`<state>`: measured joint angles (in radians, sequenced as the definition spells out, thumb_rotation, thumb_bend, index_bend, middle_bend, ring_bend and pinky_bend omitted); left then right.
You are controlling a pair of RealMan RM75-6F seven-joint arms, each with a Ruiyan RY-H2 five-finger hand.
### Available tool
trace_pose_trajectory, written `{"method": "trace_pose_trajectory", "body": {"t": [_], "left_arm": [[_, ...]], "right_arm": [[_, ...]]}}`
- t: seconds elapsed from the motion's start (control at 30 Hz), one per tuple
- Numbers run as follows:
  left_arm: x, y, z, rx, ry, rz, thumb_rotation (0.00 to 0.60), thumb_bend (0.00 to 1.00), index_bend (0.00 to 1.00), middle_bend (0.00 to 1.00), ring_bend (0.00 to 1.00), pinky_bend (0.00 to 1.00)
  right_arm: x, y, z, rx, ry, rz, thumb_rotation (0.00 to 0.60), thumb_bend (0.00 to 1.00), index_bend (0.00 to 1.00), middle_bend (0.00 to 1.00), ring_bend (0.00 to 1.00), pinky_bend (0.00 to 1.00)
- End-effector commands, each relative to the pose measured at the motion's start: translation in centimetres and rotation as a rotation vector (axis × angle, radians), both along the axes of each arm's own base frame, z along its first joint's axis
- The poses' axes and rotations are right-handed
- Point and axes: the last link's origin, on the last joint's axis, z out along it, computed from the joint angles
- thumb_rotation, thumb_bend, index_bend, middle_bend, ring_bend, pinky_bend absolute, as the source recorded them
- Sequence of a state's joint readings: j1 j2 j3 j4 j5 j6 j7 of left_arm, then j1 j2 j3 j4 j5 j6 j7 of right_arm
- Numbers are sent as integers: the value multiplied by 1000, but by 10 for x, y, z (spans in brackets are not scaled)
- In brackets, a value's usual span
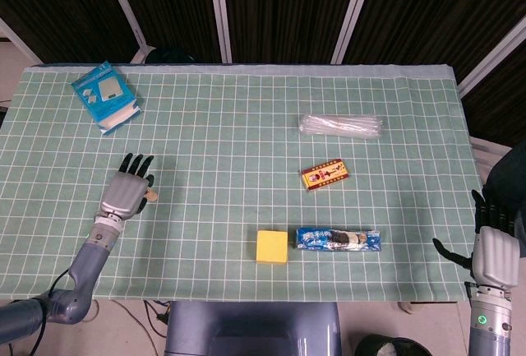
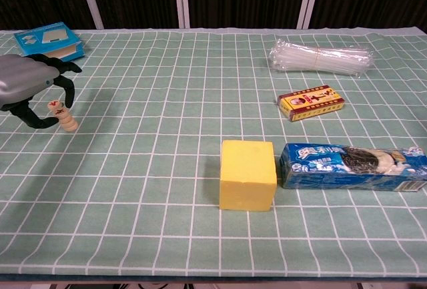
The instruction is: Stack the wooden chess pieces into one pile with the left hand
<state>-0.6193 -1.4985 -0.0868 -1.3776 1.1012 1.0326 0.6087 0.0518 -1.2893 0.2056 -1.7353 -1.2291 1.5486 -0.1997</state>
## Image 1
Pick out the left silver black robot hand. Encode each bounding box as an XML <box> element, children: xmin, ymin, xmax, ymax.
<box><xmin>98</xmin><ymin>151</ymin><xmax>156</xmax><ymax>221</ymax></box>

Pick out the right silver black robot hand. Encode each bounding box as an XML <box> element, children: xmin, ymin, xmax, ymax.
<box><xmin>431</xmin><ymin>189</ymin><xmax>522</xmax><ymax>291</ymax></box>

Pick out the blue scale carton box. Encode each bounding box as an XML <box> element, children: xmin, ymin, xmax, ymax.
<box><xmin>71</xmin><ymin>59</ymin><xmax>143</xmax><ymax>137</ymax></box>

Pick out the green checked tablecloth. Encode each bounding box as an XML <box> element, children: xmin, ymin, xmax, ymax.
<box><xmin>0</xmin><ymin>62</ymin><xmax>484</xmax><ymax>303</ymax></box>

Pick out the black object behind table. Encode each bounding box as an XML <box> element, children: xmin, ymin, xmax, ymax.
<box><xmin>145</xmin><ymin>47</ymin><xmax>198</xmax><ymax>64</ymax></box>

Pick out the black waste bin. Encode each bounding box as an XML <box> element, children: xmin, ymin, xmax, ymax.
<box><xmin>355</xmin><ymin>333</ymin><xmax>432</xmax><ymax>356</ymax></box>

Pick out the yellow sponge block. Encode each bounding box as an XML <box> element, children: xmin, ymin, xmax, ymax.
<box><xmin>256</xmin><ymin>230</ymin><xmax>289</xmax><ymax>266</ymax></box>

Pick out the blue cookie package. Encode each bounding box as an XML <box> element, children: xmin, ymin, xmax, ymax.
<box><xmin>294</xmin><ymin>227</ymin><xmax>383</xmax><ymax>252</ymax></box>

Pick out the blue grey robot torso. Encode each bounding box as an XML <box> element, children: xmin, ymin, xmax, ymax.
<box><xmin>164</xmin><ymin>301</ymin><xmax>342</xmax><ymax>356</ymax></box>

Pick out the small yellow red box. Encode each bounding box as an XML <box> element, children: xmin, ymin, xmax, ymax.
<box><xmin>300</xmin><ymin>158</ymin><xmax>351</xmax><ymax>193</ymax></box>

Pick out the bundle of clear plastic straws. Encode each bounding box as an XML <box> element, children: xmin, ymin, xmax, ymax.
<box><xmin>298</xmin><ymin>113</ymin><xmax>385</xmax><ymax>141</ymax></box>

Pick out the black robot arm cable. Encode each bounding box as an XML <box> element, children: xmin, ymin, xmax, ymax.
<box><xmin>35</xmin><ymin>267</ymin><xmax>71</xmax><ymax>356</ymax></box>

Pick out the floor cable with plug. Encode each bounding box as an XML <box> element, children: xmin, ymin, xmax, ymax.
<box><xmin>142</xmin><ymin>300</ymin><xmax>172</xmax><ymax>337</ymax></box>

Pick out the white partition frame post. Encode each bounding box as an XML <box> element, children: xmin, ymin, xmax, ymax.
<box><xmin>457</xmin><ymin>14</ymin><xmax>526</xmax><ymax>98</ymax></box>
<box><xmin>98</xmin><ymin>0</ymin><xmax>149</xmax><ymax>64</ymax></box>
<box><xmin>206</xmin><ymin>0</ymin><xmax>233</xmax><ymax>64</ymax></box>
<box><xmin>330</xmin><ymin>0</ymin><xmax>379</xmax><ymax>65</ymax></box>
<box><xmin>0</xmin><ymin>16</ymin><xmax>44</xmax><ymax>65</ymax></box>

